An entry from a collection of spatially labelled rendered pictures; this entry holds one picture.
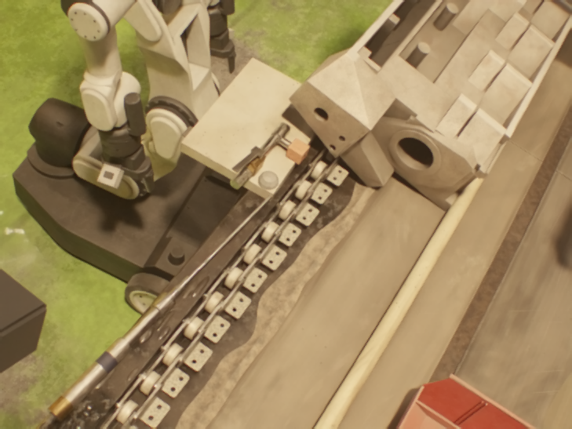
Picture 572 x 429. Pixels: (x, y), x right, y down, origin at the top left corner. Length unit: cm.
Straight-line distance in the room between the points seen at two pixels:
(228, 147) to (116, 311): 83
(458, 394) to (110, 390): 59
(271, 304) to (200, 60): 63
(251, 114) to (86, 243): 75
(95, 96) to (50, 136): 65
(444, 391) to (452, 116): 55
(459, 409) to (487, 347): 21
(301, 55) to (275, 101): 128
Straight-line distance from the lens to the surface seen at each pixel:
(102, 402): 125
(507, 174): 174
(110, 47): 141
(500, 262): 160
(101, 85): 145
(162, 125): 172
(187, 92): 167
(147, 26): 154
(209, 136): 150
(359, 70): 143
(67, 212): 212
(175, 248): 197
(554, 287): 163
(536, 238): 167
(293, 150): 147
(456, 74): 160
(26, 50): 276
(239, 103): 156
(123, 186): 200
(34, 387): 209
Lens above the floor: 197
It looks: 57 degrees down
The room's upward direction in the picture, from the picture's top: 20 degrees clockwise
